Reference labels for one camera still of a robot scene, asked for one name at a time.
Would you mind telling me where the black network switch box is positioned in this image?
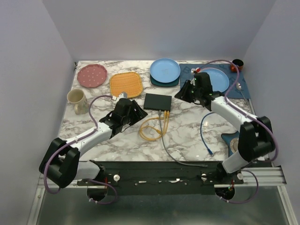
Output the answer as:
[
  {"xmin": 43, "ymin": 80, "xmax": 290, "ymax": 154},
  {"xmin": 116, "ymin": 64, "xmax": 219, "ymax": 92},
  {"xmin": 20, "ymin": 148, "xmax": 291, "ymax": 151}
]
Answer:
[{"xmin": 143, "ymin": 93, "xmax": 172, "ymax": 111}]

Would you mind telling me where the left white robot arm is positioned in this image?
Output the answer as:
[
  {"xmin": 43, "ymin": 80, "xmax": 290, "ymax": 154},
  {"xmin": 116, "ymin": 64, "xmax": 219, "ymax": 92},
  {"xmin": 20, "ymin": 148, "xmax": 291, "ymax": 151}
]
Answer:
[{"xmin": 39, "ymin": 98, "xmax": 148, "ymax": 188}]

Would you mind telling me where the light blue plate on stack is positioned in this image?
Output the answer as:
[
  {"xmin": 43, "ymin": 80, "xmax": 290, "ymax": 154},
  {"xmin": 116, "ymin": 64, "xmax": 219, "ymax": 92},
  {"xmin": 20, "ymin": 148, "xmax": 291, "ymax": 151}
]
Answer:
[{"xmin": 150, "ymin": 58, "xmax": 180, "ymax": 83}]

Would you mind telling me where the brown lacquer cup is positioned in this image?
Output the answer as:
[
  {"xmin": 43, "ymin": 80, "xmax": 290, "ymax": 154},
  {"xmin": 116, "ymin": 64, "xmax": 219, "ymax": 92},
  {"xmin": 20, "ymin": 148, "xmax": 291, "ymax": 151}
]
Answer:
[{"xmin": 230, "ymin": 59, "xmax": 244, "ymax": 72}]

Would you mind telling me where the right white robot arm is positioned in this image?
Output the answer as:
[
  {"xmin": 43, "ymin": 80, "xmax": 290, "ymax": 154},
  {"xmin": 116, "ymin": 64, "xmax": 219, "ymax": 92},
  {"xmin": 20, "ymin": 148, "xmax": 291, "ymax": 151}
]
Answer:
[{"xmin": 175, "ymin": 73, "xmax": 277, "ymax": 184}]

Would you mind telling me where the blue ethernet cable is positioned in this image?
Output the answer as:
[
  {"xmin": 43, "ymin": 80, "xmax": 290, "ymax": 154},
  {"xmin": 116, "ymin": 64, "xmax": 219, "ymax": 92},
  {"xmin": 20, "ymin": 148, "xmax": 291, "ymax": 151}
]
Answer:
[{"xmin": 200, "ymin": 112, "xmax": 215, "ymax": 157}]

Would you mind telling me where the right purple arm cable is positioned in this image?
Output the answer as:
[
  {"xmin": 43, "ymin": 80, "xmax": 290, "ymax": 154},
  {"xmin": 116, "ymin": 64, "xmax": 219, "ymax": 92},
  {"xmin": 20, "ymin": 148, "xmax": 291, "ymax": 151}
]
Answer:
[{"xmin": 195, "ymin": 60, "xmax": 279, "ymax": 204}]

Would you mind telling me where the silver spoon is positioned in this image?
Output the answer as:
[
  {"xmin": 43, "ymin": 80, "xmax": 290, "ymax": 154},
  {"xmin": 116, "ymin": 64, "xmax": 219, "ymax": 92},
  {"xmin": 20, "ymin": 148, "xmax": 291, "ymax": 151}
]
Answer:
[{"xmin": 235, "ymin": 82, "xmax": 248, "ymax": 102}]

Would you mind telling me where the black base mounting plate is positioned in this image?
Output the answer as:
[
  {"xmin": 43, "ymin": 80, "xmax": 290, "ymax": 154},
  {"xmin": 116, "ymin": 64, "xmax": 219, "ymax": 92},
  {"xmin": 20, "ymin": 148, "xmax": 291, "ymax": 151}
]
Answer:
[{"xmin": 75, "ymin": 161, "xmax": 274, "ymax": 196}]

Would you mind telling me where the blue star shaped dish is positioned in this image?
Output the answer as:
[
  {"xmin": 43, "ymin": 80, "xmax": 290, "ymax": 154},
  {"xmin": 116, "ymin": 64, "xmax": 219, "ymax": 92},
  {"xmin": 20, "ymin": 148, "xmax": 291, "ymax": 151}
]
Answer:
[{"xmin": 221, "ymin": 131, "xmax": 239, "ymax": 156}]

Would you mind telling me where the orange woven square mat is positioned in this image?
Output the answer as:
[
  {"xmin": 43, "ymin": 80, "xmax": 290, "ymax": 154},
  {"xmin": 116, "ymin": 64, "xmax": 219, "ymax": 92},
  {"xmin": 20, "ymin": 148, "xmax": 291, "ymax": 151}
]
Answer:
[{"xmin": 109, "ymin": 72, "xmax": 143, "ymax": 98}]

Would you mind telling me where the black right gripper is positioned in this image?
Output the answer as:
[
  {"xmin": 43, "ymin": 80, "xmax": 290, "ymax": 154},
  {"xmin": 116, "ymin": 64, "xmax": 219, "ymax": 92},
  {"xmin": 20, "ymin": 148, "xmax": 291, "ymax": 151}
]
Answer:
[{"xmin": 174, "ymin": 79, "xmax": 202, "ymax": 103}]

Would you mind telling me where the pink dotted plate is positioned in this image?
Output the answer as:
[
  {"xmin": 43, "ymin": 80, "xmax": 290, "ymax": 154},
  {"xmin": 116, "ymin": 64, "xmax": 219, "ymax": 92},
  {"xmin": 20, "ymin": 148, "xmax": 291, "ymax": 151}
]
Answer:
[{"xmin": 77, "ymin": 64, "xmax": 107, "ymax": 89}]

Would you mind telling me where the grey ethernet cable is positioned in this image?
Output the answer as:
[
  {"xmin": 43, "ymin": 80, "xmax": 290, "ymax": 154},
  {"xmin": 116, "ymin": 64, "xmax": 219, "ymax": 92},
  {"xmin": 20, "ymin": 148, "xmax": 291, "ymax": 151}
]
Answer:
[{"xmin": 158, "ymin": 110, "xmax": 208, "ymax": 167}]

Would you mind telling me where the blue cloth placemat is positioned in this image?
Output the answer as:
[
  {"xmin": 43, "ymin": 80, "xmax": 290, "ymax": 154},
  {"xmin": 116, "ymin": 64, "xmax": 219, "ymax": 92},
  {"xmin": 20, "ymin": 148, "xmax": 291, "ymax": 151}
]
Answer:
[{"xmin": 179, "ymin": 63, "xmax": 250, "ymax": 99}]

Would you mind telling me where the light blue plate on placemat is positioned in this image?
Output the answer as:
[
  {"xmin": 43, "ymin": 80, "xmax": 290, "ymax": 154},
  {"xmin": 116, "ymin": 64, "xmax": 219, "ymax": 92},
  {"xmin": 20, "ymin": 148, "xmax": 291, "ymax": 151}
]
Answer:
[{"xmin": 202, "ymin": 67, "xmax": 230, "ymax": 92}]

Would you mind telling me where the cream ceramic mug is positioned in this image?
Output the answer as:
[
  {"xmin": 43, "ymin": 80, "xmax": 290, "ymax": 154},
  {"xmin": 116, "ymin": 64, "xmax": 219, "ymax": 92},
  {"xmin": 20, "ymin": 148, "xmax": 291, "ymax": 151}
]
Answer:
[{"xmin": 67, "ymin": 89, "xmax": 90, "ymax": 115}]

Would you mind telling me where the dark teal square plate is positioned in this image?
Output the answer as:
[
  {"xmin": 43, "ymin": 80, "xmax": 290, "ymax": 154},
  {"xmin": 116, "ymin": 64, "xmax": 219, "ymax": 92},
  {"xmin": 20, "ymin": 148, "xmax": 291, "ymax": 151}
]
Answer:
[{"xmin": 150, "ymin": 75, "xmax": 180, "ymax": 88}]

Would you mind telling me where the yellow ethernet cable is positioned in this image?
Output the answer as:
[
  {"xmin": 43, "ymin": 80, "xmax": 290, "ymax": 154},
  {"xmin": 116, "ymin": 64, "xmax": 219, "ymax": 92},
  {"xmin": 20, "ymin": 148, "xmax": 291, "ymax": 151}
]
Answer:
[{"xmin": 139, "ymin": 110, "xmax": 171, "ymax": 141}]

